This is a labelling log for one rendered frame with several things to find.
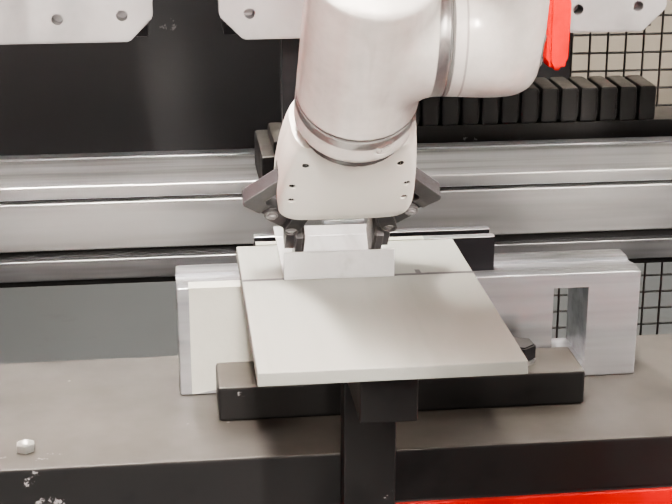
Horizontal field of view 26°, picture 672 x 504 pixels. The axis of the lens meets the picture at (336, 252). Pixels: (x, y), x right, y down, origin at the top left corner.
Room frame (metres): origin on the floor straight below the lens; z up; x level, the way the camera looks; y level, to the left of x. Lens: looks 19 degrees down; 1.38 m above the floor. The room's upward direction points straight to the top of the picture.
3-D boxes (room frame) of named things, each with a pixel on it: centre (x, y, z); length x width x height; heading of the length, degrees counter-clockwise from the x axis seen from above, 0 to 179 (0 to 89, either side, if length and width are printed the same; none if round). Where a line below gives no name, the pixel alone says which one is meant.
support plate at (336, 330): (1.01, -0.02, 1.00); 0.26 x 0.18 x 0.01; 7
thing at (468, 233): (1.16, -0.03, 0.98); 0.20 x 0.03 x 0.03; 97
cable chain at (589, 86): (1.58, -0.16, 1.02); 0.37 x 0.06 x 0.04; 97
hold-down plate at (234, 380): (1.10, -0.05, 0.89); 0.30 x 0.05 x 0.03; 97
